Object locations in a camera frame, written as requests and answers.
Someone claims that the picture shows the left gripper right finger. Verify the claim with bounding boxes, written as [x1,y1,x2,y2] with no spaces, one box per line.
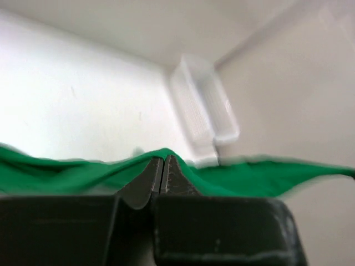
[154,156,307,265]

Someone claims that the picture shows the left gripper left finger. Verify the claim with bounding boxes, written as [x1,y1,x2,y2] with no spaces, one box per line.
[1,158,164,265]

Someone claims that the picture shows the green t shirt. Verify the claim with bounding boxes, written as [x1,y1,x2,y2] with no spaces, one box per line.
[1,145,354,197]

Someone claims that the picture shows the white plastic basket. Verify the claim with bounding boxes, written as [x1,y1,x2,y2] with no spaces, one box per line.
[169,54,240,165]

